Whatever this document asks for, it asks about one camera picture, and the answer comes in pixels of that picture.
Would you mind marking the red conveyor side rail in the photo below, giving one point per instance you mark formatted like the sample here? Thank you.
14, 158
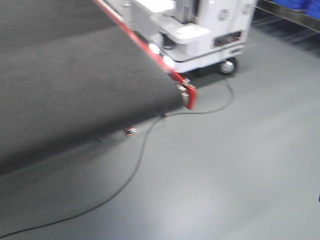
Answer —
189, 103

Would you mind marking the steel right shelf frame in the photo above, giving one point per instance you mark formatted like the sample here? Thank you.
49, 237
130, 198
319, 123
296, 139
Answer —
294, 16

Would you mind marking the white wheeled mobile robot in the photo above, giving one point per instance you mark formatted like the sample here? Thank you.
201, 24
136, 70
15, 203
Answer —
190, 34

